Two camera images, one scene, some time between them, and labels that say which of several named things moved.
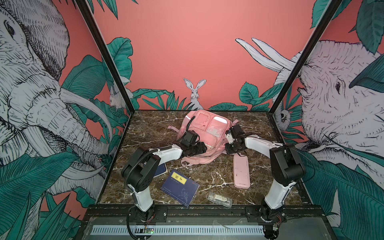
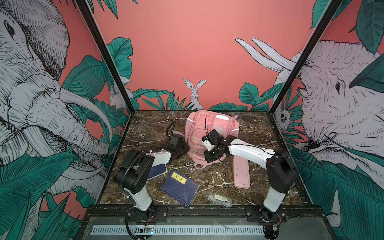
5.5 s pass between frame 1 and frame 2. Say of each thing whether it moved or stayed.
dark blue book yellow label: stayed
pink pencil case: stayed
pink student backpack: moved
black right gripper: moved
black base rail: stayed
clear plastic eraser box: stayed
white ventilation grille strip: stayed
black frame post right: stayed
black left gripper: moved
